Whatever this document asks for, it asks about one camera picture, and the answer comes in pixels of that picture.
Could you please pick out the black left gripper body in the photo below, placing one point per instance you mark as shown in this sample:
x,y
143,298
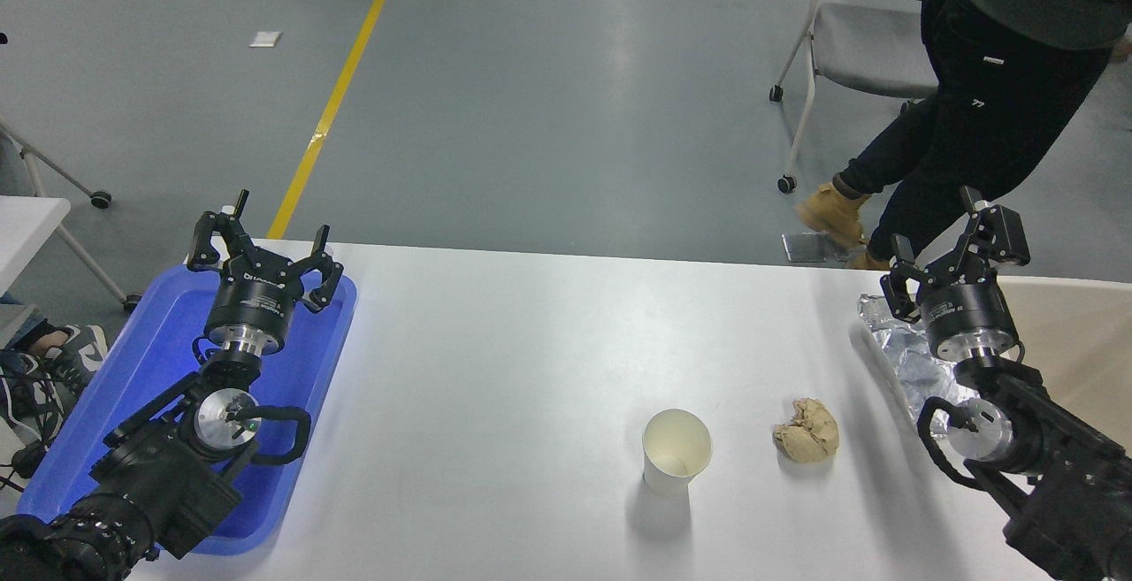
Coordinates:
x,y
252,302

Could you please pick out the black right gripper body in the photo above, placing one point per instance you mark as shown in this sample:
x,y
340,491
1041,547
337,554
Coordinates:
x,y
964,311

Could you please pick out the white paper cup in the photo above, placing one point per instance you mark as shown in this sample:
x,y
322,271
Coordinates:
x,y
676,453

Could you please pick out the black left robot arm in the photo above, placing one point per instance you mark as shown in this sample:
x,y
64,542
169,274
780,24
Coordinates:
x,y
159,475

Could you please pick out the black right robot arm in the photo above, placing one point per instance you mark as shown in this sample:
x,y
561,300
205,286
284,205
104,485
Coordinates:
x,y
1061,466

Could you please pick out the person's hand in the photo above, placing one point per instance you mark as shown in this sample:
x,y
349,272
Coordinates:
x,y
1123,47

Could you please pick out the silver foil tray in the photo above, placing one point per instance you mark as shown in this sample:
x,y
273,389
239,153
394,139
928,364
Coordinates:
x,y
911,369

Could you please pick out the large pale bin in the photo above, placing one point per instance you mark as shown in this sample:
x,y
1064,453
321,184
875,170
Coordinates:
x,y
1070,333

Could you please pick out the blue plastic tray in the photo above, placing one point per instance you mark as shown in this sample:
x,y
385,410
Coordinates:
x,y
150,360

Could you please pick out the person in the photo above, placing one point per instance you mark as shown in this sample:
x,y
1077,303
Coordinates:
x,y
75,351
999,77

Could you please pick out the crumpled tan paper ball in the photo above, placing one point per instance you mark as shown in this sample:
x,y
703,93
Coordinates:
x,y
806,432

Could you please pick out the white table with caster legs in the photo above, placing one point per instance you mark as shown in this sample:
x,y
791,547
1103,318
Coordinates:
x,y
26,232

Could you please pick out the grey chair on casters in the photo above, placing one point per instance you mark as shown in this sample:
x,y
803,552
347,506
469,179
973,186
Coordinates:
x,y
862,46

